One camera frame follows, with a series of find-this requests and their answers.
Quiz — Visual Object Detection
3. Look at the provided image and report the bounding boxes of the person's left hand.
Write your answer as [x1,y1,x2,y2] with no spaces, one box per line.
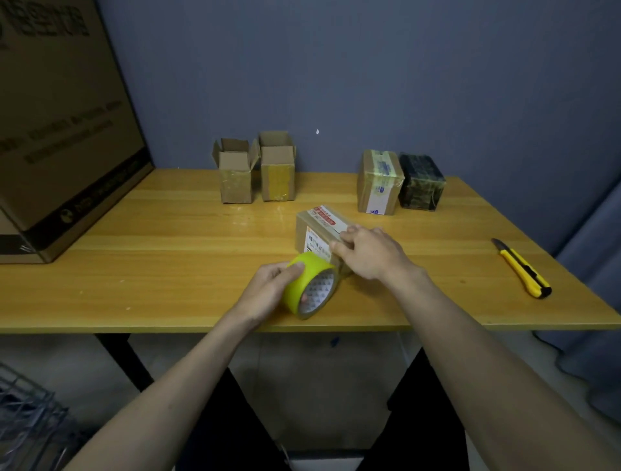
[228,261,307,332]

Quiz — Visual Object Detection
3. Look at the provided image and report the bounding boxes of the person's right hand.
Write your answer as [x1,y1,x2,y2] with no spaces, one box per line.
[329,225,429,286]

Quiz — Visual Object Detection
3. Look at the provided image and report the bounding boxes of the yellow tape roll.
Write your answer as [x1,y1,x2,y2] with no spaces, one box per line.
[282,250,340,320]

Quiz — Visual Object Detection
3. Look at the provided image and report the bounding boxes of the brown box with white label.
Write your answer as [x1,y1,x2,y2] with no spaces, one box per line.
[356,149,406,216]

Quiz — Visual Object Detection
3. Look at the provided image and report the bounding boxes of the small carton red label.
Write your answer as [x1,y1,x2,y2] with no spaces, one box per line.
[294,204,360,278]

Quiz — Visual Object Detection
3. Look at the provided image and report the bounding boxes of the black cardboard box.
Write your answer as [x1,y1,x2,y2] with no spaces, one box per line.
[397,153,446,212]

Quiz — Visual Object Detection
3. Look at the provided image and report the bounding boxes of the small carton yellow tape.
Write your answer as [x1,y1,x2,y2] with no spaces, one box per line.
[258,130,298,203]

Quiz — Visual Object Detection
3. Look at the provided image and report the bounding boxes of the person's right forearm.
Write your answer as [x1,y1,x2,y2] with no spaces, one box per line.
[387,269,621,471]

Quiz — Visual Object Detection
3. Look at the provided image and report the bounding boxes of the person's left forearm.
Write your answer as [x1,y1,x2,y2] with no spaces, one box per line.
[63,310,258,471]

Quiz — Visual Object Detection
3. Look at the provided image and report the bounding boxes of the person's black trousers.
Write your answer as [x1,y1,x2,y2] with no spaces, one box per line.
[174,347,472,471]

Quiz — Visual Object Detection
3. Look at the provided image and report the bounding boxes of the yellow utility knife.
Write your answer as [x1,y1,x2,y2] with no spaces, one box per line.
[490,237,553,300]

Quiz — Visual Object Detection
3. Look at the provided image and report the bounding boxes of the black table leg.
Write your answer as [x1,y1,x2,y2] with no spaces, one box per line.
[94,333,155,393]

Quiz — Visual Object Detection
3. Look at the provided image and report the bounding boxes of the grey pleated curtain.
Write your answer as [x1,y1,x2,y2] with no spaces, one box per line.
[536,179,621,423]

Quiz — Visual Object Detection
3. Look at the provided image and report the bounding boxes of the large flat brown carton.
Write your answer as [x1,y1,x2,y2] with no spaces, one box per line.
[0,0,155,265]

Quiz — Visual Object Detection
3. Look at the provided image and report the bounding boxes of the black floor cable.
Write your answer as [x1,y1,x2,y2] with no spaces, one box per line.
[532,331,602,413]

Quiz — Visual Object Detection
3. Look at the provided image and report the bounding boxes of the metal wire cart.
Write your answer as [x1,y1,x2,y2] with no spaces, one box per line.
[0,361,91,471]

